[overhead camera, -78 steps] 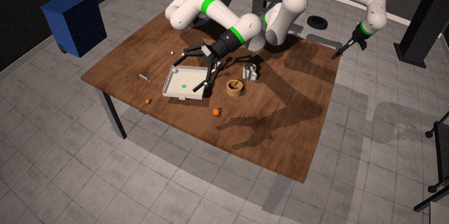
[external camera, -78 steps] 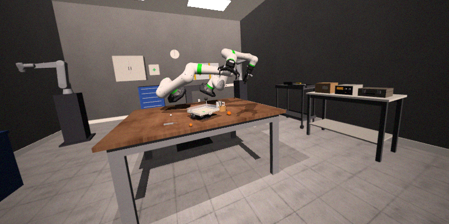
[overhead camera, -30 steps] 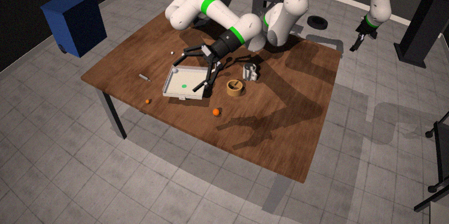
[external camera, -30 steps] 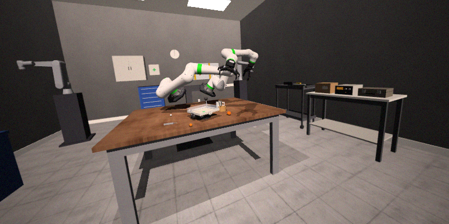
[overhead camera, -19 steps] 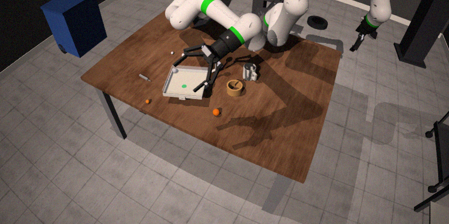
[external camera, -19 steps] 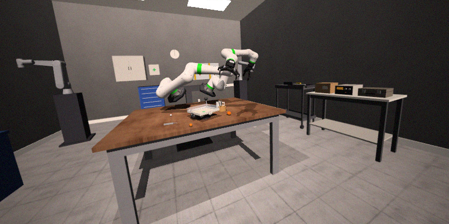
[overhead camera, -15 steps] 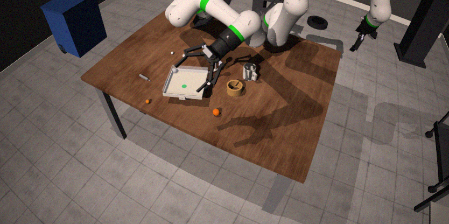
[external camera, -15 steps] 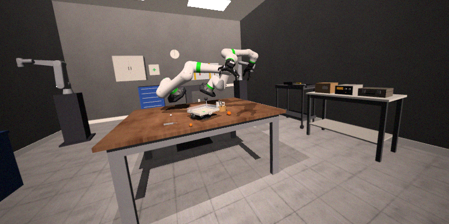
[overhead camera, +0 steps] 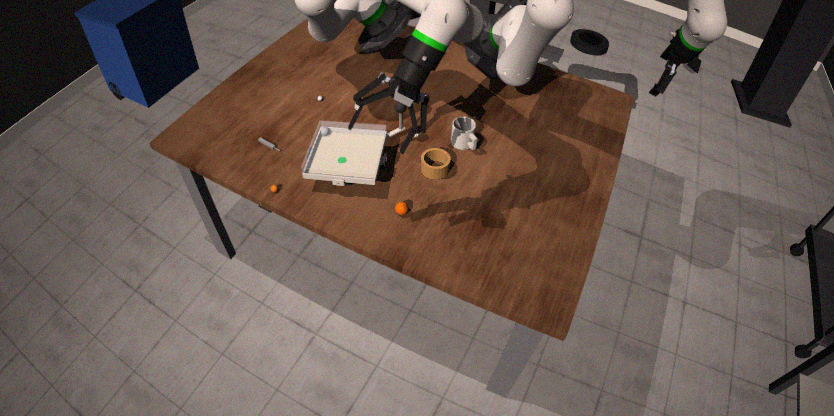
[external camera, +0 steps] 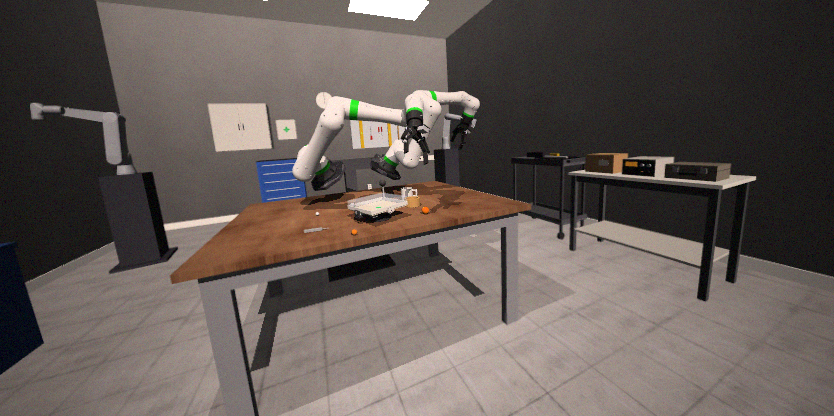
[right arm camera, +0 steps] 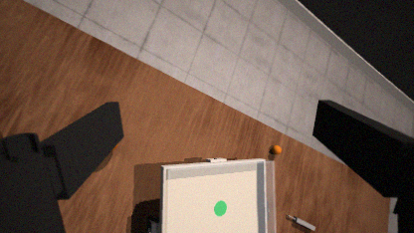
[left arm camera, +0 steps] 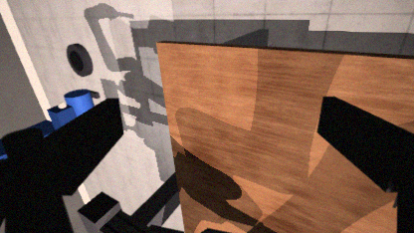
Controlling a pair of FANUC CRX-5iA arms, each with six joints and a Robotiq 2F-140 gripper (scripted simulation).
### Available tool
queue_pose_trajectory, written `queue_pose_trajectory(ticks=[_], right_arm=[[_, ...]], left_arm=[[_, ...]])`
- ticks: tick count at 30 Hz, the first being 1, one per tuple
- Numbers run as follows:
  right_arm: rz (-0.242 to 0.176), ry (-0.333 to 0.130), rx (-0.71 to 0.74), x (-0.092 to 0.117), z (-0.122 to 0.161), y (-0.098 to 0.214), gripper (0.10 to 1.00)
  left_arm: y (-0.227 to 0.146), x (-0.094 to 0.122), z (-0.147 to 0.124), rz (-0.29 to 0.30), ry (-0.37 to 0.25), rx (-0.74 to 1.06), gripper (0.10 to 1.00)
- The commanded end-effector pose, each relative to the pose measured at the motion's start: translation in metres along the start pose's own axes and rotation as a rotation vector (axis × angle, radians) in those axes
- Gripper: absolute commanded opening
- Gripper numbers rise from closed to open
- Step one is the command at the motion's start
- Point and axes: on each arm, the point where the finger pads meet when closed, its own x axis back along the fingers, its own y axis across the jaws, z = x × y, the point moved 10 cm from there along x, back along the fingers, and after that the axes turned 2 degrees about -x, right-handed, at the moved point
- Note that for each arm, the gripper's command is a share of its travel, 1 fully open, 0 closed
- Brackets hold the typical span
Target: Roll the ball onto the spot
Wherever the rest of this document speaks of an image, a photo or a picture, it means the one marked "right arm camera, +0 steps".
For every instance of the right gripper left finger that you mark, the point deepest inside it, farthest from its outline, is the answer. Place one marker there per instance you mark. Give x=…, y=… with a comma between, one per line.
x=28, y=201

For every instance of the small orange ball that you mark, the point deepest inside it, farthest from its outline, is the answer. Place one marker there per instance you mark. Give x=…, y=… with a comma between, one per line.
x=276, y=149

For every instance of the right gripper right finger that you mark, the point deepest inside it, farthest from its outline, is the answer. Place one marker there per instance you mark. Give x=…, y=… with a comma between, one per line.
x=379, y=154

